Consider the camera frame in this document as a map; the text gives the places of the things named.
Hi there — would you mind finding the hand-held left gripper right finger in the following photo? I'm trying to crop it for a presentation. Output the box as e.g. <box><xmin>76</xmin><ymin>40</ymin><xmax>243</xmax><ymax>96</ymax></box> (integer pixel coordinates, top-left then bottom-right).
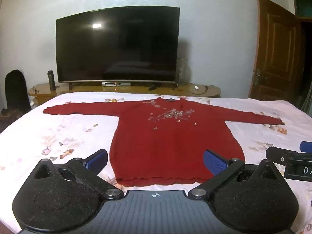
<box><xmin>188</xmin><ymin>149</ymin><xmax>284</xmax><ymax>199</ymax></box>

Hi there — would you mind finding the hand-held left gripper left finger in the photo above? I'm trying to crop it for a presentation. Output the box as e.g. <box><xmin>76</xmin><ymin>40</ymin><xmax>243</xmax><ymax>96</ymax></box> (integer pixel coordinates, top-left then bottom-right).
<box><xmin>32</xmin><ymin>148</ymin><xmax>125</xmax><ymax>199</ymax></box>

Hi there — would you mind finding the red embroidered sweater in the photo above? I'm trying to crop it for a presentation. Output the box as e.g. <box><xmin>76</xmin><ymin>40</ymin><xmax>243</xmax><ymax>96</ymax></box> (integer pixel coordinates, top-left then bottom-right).
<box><xmin>43</xmin><ymin>97</ymin><xmax>285</xmax><ymax>188</ymax></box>

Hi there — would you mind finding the floral white bed sheet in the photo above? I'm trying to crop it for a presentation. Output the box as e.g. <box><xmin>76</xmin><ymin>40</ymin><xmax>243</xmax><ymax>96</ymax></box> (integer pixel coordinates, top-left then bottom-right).
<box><xmin>0</xmin><ymin>91</ymin><xmax>312</xmax><ymax>234</ymax></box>

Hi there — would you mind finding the wooden television stand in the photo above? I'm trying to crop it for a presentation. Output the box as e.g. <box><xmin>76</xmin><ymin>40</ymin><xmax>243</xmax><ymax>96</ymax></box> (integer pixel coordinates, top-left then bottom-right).
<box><xmin>28</xmin><ymin>82</ymin><xmax>221</xmax><ymax>103</ymax></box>

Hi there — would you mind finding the dark thermos bottle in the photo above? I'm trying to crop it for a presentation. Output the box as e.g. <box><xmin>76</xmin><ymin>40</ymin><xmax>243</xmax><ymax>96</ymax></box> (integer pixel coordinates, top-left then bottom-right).
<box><xmin>47</xmin><ymin>70</ymin><xmax>56</xmax><ymax>92</ymax></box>

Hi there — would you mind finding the translucent upright object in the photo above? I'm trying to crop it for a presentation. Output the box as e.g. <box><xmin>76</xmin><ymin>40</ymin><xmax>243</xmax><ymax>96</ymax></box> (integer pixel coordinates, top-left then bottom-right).
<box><xmin>179</xmin><ymin>58</ymin><xmax>190</xmax><ymax>85</ymax></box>

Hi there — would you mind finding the brown wooden door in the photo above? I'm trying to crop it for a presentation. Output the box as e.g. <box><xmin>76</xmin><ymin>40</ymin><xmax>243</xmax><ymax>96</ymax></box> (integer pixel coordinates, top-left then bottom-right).
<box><xmin>248</xmin><ymin>0</ymin><xmax>305</xmax><ymax>101</ymax></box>

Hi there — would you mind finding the black chair back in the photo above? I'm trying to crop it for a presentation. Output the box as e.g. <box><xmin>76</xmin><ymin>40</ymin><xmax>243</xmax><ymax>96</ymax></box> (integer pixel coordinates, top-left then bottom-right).
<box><xmin>5</xmin><ymin>69</ymin><xmax>31</xmax><ymax>114</ymax></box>

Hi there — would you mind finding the black curved television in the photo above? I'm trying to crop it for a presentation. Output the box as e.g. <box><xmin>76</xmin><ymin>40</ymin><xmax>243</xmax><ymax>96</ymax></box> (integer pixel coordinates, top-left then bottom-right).
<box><xmin>56</xmin><ymin>6</ymin><xmax>181</xmax><ymax>90</ymax></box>

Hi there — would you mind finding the green transom window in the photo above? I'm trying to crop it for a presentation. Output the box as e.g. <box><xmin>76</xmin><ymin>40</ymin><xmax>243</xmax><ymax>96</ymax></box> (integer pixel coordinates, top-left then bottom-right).
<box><xmin>292</xmin><ymin>0</ymin><xmax>312</xmax><ymax>19</ymax></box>

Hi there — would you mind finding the black cable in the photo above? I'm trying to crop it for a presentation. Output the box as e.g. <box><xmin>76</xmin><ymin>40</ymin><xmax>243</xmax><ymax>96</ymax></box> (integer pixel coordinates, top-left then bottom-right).
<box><xmin>177</xmin><ymin>82</ymin><xmax>215</xmax><ymax>95</ymax></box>

